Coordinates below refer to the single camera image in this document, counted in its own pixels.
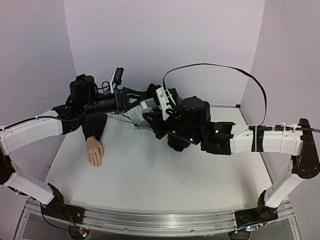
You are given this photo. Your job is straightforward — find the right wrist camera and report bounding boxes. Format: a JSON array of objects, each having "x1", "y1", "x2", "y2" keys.
[{"x1": 155, "y1": 86, "x2": 176, "y2": 121}]

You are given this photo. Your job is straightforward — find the small green circuit board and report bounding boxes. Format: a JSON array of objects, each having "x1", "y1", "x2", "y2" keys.
[{"x1": 67, "y1": 225, "x2": 91, "y2": 240}]

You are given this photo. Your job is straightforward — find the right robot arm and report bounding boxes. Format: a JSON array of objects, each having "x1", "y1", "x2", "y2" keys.
[{"x1": 142, "y1": 96, "x2": 320, "y2": 209}]

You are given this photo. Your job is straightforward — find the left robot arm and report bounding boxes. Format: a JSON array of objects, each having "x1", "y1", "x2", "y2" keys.
[{"x1": 0, "y1": 74, "x2": 147, "y2": 219}]

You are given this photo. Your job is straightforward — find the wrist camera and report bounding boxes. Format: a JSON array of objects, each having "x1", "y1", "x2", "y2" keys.
[
  {"x1": 109, "y1": 67, "x2": 125, "y2": 93},
  {"x1": 155, "y1": 86, "x2": 176, "y2": 121}
]

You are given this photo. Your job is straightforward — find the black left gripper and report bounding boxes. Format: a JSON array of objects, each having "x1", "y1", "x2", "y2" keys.
[{"x1": 81, "y1": 86, "x2": 149, "y2": 118}]

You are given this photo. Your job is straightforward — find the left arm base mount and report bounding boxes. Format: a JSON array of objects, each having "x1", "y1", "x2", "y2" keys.
[{"x1": 40, "y1": 183, "x2": 85, "y2": 224}]

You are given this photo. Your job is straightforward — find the aluminium table front rail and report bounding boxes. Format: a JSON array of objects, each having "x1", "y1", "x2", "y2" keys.
[{"x1": 25, "y1": 199, "x2": 295, "y2": 237}]

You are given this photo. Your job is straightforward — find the grey and black jacket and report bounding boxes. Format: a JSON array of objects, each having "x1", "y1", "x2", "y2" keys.
[{"x1": 81, "y1": 83, "x2": 193, "y2": 153}]

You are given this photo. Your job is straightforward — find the mannequin hand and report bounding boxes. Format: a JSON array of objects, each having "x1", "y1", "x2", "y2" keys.
[{"x1": 86, "y1": 135, "x2": 104, "y2": 168}]

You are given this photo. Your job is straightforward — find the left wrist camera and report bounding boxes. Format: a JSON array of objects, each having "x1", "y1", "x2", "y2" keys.
[{"x1": 109, "y1": 67, "x2": 125, "y2": 93}]

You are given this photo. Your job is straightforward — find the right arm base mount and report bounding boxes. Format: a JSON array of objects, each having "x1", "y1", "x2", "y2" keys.
[{"x1": 234, "y1": 190, "x2": 279, "y2": 230}]

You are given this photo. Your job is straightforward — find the white nail polish brush cap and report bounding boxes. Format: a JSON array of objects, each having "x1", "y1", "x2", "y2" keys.
[{"x1": 140, "y1": 100, "x2": 149, "y2": 110}]

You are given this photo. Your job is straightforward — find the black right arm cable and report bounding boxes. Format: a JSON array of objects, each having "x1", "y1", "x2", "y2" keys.
[{"x1": 162, "y1": 63, "x2": 320, "y2": 133}]

